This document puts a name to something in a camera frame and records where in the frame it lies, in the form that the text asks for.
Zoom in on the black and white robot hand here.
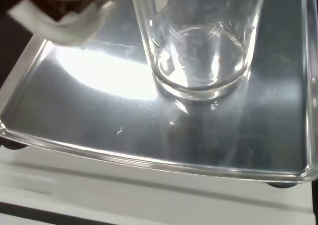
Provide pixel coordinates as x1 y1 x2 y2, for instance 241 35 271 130
6 0 115 47

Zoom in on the white electronic balance steel pan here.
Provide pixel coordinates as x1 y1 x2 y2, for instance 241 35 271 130
0 0 318 225

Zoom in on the black scalloped bench cloth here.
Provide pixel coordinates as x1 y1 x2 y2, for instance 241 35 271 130
0 0 140 225

